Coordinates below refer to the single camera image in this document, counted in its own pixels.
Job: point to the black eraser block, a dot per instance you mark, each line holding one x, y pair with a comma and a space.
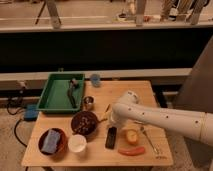
111, 138

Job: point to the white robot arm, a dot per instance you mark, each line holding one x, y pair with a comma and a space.
192, 124

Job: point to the blue plastic cup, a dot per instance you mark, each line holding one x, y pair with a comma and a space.
95, 80

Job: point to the small metal cup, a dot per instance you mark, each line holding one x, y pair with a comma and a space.
88, 102

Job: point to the dark tool in tray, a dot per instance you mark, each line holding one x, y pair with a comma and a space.
73, 84

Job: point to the dark bowl with food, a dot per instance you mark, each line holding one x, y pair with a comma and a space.
84, 123

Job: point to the green plastic tray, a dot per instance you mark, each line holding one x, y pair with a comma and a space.
54, 97

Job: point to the metal fork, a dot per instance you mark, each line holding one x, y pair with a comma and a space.
149, 140

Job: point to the yellow round fruit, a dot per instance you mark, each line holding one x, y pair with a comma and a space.
132, 137

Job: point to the white round cup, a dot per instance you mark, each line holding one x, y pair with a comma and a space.
77, 143

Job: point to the brown bowl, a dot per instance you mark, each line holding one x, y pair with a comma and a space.
61, 145

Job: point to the blue power box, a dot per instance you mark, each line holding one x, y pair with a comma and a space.
31, 112

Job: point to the blue sponge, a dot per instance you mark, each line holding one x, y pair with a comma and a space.
50, 142

